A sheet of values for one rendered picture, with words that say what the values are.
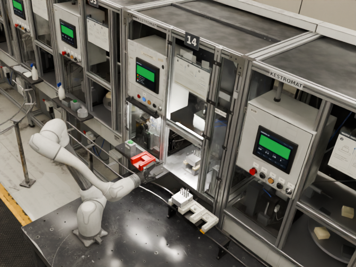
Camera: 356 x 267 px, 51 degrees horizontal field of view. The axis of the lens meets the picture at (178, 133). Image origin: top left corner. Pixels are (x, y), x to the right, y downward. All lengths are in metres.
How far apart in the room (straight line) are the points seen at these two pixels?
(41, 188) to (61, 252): 1.62
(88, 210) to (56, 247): 0.36
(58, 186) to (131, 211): 1.47
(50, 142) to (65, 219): 0.76
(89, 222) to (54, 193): 1.60
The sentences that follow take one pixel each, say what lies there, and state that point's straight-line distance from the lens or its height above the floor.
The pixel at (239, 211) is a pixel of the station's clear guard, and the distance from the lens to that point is 2.64.
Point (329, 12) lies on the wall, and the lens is 5.82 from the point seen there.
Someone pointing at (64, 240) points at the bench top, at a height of 0.68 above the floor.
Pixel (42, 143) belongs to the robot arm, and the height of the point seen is 1.44.
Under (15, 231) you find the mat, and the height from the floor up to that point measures 0.01.
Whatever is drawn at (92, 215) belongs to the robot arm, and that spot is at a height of 0.92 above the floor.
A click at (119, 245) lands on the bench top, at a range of 2.74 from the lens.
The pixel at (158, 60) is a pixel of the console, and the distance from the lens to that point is 2.61.
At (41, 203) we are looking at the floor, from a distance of 4.10.
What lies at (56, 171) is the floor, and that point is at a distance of 4.45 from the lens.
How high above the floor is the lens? 2.79
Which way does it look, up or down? 34 degrees down
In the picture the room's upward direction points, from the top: 5 degrees clockwise
